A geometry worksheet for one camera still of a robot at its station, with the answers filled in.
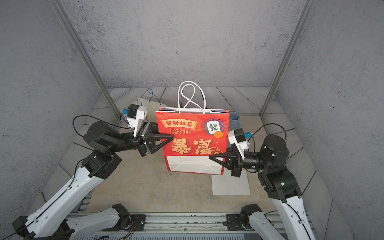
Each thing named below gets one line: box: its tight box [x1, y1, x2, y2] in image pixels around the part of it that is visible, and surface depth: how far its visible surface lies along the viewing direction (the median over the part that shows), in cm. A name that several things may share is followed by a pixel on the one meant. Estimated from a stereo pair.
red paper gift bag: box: [155, 81, 230, 175], surface depth 45 cm
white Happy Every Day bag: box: [211, 168, 251, 196], surface depth 86 cm
